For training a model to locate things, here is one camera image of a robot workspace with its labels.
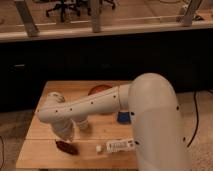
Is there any white plastic cup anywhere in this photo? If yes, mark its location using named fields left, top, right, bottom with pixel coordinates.
left=76, top=118, right=89, bottom=131

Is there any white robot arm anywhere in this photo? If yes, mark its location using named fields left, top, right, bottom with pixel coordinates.
left=37, top=73, right=192, bottom=171

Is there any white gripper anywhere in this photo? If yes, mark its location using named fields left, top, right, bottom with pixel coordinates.
left=51, top=119, right=74, bottom=141

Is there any black cabinet front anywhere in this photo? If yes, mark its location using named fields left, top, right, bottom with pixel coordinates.
left=0, top=29, right=213, bottom=112

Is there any black cable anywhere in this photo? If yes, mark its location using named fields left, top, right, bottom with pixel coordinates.
left=186, top=90, right=200, bottom=148

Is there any black office chair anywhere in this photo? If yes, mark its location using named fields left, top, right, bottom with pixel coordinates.
left=46, top=0, right=81, bottom=22

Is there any white tube with label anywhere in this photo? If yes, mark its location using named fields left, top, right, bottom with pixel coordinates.
left=105, top=138, right=135, bottom=153

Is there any blue sponge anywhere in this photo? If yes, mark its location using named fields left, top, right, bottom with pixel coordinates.
left=117, top=112, right=131, bottom=124

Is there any orange bowl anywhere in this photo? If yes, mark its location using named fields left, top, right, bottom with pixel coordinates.
left=88, top=84, right=112, bottom=95

